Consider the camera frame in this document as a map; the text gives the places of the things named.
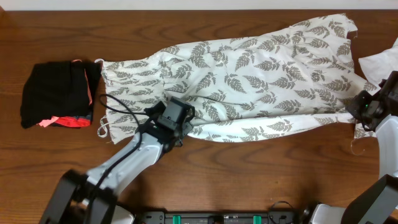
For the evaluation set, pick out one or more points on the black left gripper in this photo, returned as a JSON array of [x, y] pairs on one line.
[[185, 128]]

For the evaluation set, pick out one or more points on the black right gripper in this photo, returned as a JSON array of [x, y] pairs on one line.
[[354, 106]]

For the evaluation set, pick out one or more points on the white fern print garment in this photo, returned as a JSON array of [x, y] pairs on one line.
[[243, 89]]

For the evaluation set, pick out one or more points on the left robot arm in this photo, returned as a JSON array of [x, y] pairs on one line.
[[92, 197]]

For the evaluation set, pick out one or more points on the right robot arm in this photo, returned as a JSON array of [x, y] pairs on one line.
[[376, 204]]

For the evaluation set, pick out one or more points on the plain white cloth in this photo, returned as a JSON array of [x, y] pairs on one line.
[[378, 67]]

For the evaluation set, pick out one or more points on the folded black and coral garment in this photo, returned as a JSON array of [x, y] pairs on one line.
[[60, 94]]

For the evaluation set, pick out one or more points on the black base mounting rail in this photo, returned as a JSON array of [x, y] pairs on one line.
[[280, 212]]

